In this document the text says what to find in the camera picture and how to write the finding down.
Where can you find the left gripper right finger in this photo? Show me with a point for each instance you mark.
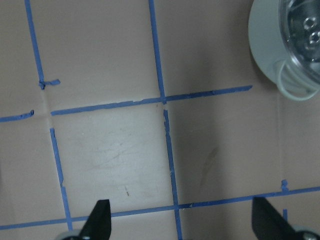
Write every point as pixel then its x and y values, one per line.
pixel 267 223

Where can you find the pale green electric pot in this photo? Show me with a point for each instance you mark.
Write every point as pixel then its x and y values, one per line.
pixel 269 52

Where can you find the glass pot lid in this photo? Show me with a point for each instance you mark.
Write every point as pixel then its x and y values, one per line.
pixel 299 22

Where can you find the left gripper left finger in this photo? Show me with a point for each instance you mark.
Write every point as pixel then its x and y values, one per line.
pixel 98 224

